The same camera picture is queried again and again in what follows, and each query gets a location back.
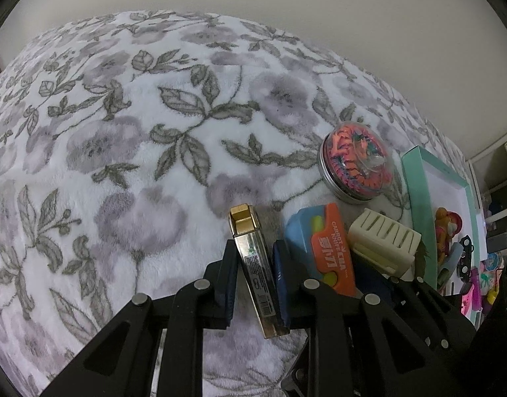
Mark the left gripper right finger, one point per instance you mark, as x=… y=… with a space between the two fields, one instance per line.
x=398 y=339

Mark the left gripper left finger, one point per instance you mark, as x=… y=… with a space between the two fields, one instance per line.
x=154 y=346

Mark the purple lighter case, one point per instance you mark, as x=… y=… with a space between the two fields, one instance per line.
x=477 y=298

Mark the cream plastic bracket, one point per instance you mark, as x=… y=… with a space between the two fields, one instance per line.
x=383 y=242

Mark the brown pup toy figure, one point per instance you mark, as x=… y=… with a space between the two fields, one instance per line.
x=447 y=225

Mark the gold patterned lighter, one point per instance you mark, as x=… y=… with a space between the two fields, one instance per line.
x=246 y=230

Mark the pink wristband watch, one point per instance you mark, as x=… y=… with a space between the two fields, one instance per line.
x=466 y=305

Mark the black toy car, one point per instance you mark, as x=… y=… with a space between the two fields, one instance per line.
x=464 y=265

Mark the teal cardboard box tray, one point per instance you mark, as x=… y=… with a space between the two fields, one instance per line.
x=432 y=184

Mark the round tin coiled hairbands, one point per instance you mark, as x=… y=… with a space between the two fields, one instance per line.
x=355 y=164

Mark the white shelf unit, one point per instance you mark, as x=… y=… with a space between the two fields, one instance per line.
x=488 y=171

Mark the floral fleece blanket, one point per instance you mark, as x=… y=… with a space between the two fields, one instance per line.
x=126 y=139

